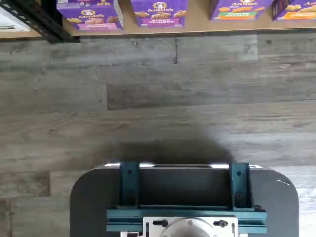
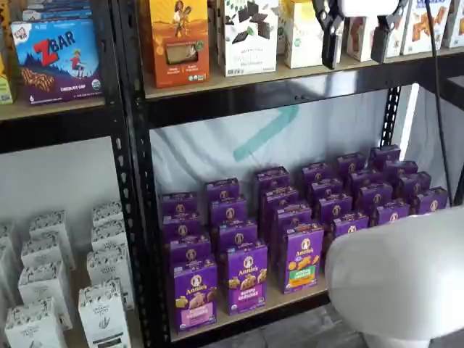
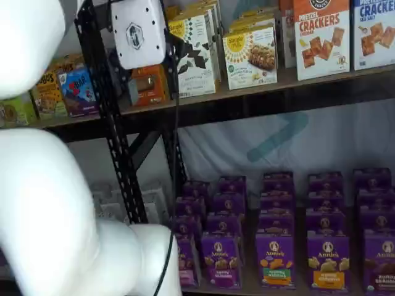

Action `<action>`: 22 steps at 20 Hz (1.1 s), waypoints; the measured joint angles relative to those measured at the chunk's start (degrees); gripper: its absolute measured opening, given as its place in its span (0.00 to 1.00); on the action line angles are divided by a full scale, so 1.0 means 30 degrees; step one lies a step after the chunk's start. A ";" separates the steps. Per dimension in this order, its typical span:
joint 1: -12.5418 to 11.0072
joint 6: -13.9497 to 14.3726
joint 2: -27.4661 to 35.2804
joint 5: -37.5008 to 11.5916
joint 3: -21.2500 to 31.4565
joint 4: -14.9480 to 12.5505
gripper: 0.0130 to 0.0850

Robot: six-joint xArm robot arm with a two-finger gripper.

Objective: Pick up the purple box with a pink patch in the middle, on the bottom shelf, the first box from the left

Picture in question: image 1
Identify white mounting plate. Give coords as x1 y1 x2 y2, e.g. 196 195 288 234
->
142 216 239 237

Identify teal metal bracket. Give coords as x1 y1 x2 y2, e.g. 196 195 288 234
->
106 161 268 234

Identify purple box with pink patch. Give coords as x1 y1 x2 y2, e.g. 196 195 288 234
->
56 6 124 31

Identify purple box with orange patch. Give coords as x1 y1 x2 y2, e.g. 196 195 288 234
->
271 0 316 22

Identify dark gray robot base platform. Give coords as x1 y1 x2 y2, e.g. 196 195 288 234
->
70 162 300 237

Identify wooden shelf board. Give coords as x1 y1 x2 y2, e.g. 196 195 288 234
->
62 0 316 37
0 29 49 40

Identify white carton box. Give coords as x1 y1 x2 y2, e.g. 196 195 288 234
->
0 6 31 32

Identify purple box with green patch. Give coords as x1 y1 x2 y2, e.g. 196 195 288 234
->
210 0 275 21

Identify black metal shelf rack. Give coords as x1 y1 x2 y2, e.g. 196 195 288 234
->
0 0 81 44

